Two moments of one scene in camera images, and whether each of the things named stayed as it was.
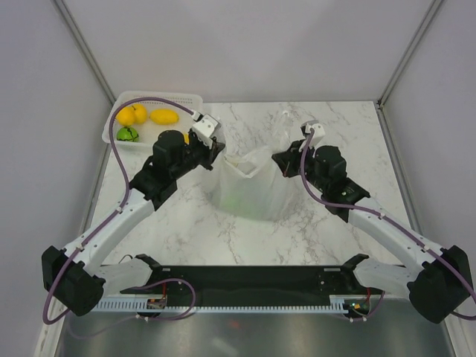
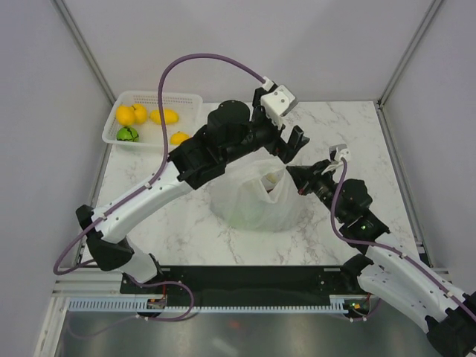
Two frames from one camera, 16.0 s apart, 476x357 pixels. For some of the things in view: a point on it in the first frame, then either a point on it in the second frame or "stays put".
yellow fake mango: x=163 y=116 stays put
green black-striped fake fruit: x=127 y=133 stays put
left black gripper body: x=195 y=151 to x=263 y=134
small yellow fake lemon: x=140 y=113 stays put
